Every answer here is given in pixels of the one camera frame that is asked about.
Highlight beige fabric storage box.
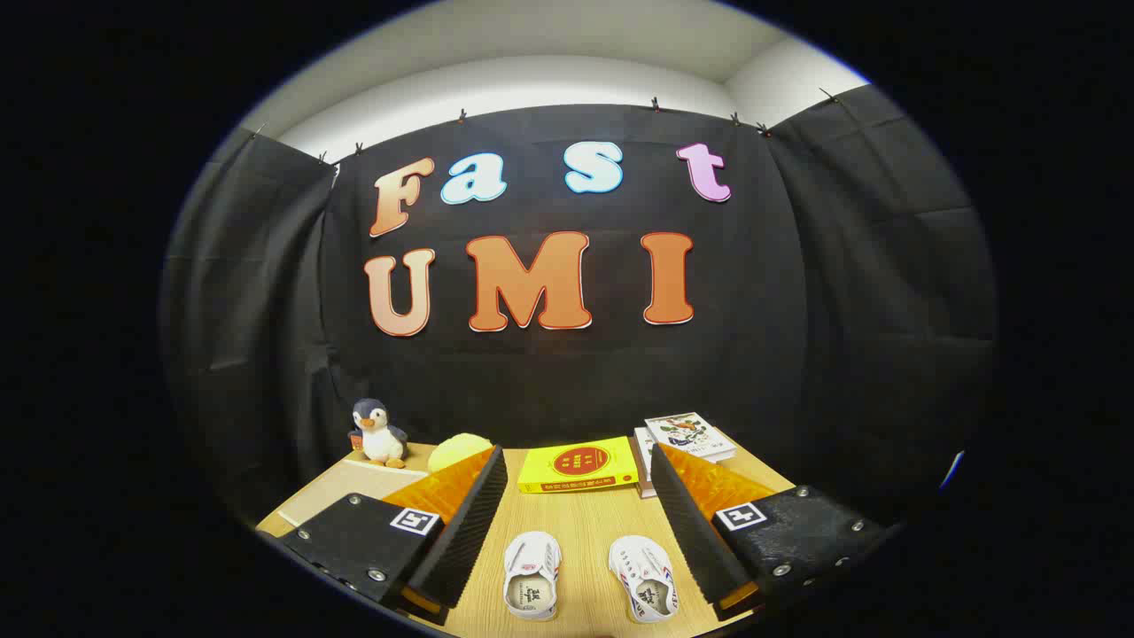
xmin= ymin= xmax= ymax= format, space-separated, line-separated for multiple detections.
xmin=277 ymin=457 xmax=431 ymax=529

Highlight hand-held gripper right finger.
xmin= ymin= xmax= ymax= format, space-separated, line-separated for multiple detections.
xmin=649 ymin=442 xmax=889 ymax=623

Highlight white illustrated cover book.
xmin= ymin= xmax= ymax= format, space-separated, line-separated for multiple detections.
xmin=644 ymin=412 xmax=738 ymax=464

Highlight penguin plush toy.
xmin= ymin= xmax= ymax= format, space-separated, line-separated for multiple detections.
xmin=347 ymin=399 xmax=409 ymax=470

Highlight white canvas shoe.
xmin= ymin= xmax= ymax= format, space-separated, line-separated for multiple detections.
xmin=502 ymin=531 xmax=563 ymax=620
xmin=608 ymin=534 xmax=680 ymax=624

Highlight yellow book with red circle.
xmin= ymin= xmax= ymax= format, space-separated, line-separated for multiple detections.
xmin=517 ymin=436 xmax=641 ymax=494

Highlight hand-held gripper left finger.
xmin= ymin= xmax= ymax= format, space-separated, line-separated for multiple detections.
xmin=282 ymin=446 xmax=509 ymax=626

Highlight yellow round plush bun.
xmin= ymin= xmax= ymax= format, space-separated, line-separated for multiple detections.
xmin=427 ymin=432 xmax=493 ymax=474

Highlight black backdrop cloth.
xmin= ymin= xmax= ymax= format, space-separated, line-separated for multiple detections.
xmin=159 ymin=84 xmax=999 ymax=525

